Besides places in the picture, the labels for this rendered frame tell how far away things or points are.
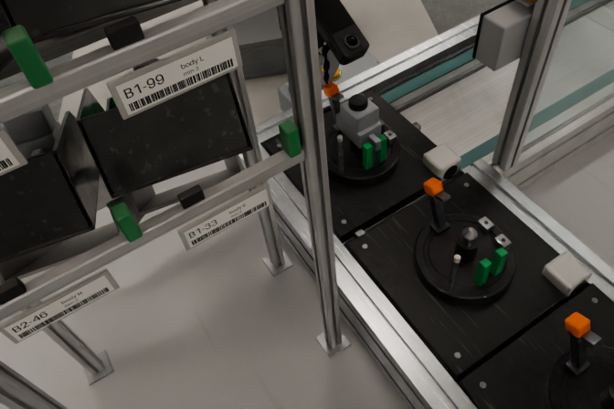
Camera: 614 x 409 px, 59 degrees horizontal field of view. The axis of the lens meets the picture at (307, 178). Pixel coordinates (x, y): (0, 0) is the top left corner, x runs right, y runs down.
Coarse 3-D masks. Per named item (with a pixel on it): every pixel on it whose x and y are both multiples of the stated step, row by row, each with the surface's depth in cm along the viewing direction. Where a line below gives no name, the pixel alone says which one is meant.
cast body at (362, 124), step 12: (360, 96) 83; (348, 108) 83; (360, 108) 82; (372, 108) 82; (336, 120) 87; (348, 120) 84; (360, 120) 81; (372, 120) 83; (348, 132) 86; (360, 132) 83; (372, 132) 84; (360, 144) 85; (372, 144) 85
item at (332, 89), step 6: (330, 84) 89; (336, 84) 88; (324, 90) 89; (330, 90) 88; (336, 90) 89; (330, 96) 88; (336, 96) 88; (342, 96) 88; (330, 102) 90; (336, 102) 90; (336, 108) 90
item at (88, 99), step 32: (192, 96) 45; (224, 96) 46; (96, 128) 44; (128, 128) 45; (160, 128) 45; (192, 128) 46; (224, 128) 47; (96, 160) 45; (128, 160) 46; (160, 160) 46; (192, 160) 47; (128, 192) 47
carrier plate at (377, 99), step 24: (384, 120) 97; (264, 144) 95; (408, 144) 92; (432, 144) 92; (408, 168) 89; (336, 192) 87; (360, 192) 87; (384, 192) 86; (408, 192) 86; (336, 216) 84; (360, 216) 84; (384, 216) 85
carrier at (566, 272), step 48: (480, 192) 85; (384, 240) 81; (432, 240) 78; (480, 240) 77; (528, 240) 79; (384, 288) 76; (432, 288) 74; (480, 288) 72; (528, 288) 74; (576, 288) 72; (432, 336) 71; (480, 336) 70
